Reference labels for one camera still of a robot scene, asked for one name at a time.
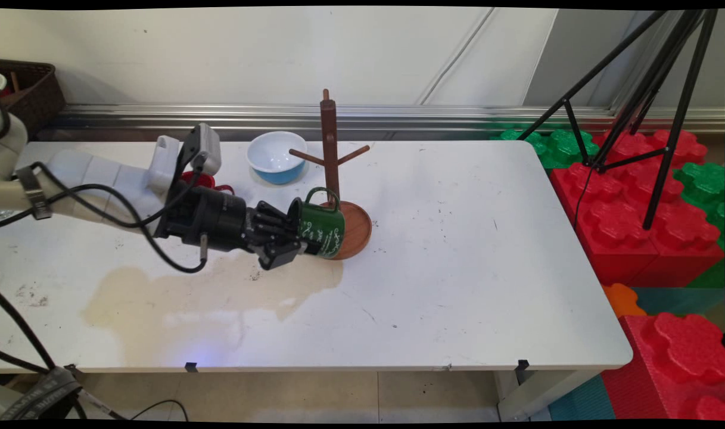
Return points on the aluminium wall rail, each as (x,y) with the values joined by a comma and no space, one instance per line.
(398,116)

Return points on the black tripod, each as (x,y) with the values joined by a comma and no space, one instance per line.
(674,137)

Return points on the large red foam block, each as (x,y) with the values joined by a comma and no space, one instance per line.
(630,238)

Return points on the white and blue bowl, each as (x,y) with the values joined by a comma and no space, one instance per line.
(276,154)

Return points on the green foam block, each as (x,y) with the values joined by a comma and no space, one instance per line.
(705,185)
(562,149)

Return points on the brown wooden mug tree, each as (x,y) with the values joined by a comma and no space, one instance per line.
(329,137)

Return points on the red enamel mug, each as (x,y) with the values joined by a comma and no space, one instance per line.
(204,179)

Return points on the red foam block with flower studs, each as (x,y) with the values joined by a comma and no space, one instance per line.
(666,369)

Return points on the green printed mug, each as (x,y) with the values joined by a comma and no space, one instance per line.
(323,229)

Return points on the small red foam block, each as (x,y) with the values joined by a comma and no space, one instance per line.
(633,146)

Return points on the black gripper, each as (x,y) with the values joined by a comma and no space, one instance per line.
(213,217)

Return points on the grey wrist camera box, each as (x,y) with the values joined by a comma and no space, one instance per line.
(206,146)

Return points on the white table leg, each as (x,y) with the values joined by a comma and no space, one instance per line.
(535,396)

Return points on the teal foam mat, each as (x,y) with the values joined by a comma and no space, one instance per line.
(678,301)
(582,402)

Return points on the orange foam piece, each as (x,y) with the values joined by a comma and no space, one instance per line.
(621,301)

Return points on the brown wicker basket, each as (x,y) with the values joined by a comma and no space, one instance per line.
(37,95)

